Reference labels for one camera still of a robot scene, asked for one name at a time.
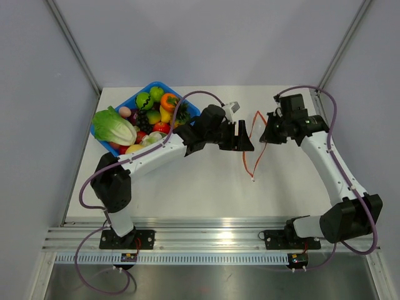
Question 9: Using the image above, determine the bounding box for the pink egg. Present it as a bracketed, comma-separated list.
[118, 106, 132, 118]

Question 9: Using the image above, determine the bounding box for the white green cabbage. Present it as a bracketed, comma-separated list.
[140, 131, 167, 147]

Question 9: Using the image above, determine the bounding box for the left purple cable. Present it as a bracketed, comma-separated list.
[74, 90, 224, 296]

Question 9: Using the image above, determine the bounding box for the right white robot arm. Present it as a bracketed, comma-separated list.
[259, 94, 383, 255]

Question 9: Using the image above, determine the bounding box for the red apple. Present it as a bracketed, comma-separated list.
[153, 122, 171, 134]

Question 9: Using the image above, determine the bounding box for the yellow pepper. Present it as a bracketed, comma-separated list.
[159, 106, 173, 123]

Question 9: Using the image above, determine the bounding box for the green lettuce head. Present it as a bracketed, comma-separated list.
[92, 106, 137, 146]

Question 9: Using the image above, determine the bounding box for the red tomato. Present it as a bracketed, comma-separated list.
[118, 146, 129, 155]

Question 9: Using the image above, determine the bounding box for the clear zip top bag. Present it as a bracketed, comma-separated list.
[242, 110, 268, 183]

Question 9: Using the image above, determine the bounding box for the white slotted cable duct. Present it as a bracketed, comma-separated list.
[55, 252, 289, 266]

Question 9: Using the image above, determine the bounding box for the purple onion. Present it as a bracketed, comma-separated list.
[127, 109, 139, 126]

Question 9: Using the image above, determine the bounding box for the yellow lemon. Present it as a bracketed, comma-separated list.
[125, 144, 144, 154]

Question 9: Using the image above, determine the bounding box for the peach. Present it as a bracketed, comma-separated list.
[108, 142, 120, 149]

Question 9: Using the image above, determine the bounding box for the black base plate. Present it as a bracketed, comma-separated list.
[99, 229, 156, 250]
[258, 229, 321, 250]

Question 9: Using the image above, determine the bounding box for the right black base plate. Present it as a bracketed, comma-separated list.
[258, 229, 321, 250]

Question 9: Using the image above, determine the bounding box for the small pineapple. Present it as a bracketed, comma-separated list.
[170, 101, 191, 128]

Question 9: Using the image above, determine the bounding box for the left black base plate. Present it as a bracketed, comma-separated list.
[99, 229, 156, 250]

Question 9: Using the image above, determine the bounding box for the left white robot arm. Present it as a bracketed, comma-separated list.
[90, 102, 254, 250]

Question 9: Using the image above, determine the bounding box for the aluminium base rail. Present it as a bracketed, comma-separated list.
[42, 217, 381, 253]

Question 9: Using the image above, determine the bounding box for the left frame post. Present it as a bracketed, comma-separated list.
[43, 0, 102, 99]

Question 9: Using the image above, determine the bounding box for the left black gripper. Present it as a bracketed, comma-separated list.
[205, 120, 253, 151]

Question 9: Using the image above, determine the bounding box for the green yellow mango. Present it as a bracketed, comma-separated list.
[146, 110, 161, 125]

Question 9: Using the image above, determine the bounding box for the right frame post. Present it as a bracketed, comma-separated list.
[317, 0, 375, 89]

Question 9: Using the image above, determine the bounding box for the dark grape bunch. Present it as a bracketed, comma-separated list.
[136, 110, 153, 134]

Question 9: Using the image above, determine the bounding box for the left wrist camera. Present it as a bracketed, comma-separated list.
[222, 101, 240, 123]

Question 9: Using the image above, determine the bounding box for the frame post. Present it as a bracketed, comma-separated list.
[317, 0, 375, 89]
[43, 0, 102, 99]

